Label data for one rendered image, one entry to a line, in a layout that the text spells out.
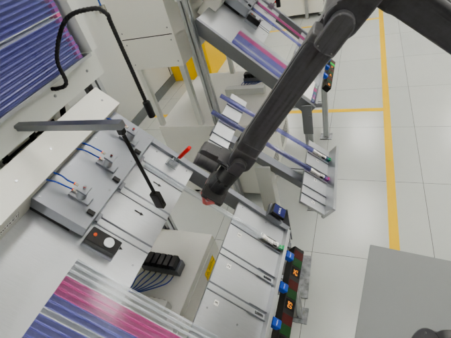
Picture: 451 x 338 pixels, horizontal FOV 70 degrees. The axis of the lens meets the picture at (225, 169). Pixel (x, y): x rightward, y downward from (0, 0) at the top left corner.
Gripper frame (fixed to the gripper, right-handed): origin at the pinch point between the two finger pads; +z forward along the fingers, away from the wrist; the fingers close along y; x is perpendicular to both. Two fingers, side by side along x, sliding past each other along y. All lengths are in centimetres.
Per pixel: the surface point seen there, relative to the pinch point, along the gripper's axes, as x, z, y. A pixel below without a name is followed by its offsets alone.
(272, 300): 29.2, 1.1, 17.8
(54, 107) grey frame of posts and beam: -45.8, -12.8, 7.0
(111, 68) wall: -114, 138, -175
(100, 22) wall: -138, 110, -190
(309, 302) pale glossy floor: 77, 58, -18
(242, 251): 16.8, 2.5, 8.1
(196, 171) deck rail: -6.8, -0.4, -7.9
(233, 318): 20.1, 2.4, 27.0
